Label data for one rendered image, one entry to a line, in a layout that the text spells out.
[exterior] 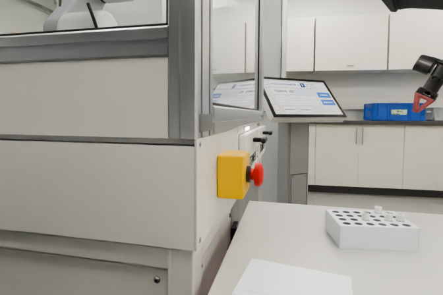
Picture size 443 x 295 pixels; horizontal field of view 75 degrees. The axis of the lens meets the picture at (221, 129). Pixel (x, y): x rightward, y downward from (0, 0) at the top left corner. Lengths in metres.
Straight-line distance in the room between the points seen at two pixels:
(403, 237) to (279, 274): 0.24
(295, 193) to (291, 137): 0.34
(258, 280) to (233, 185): 0.15
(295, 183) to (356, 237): 1.30
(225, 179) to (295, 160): 1.34
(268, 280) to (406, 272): 0.20
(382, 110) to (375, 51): 0.79
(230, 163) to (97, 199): 0.20
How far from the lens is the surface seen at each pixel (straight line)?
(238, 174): 0.47
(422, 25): 4.57
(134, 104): 0.40
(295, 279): 0.41
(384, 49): 4.35
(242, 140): 0.69
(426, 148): 4.13
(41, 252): 0.55
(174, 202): 0.40
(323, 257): 0.51
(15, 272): 0.60
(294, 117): 1.63
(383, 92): 4.66
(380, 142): 3.94
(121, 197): 0.43
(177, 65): 0.38
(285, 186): 1.81
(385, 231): 0.56
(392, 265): 0.53
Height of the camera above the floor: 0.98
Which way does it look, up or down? 3 degrees down
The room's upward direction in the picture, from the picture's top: straight up
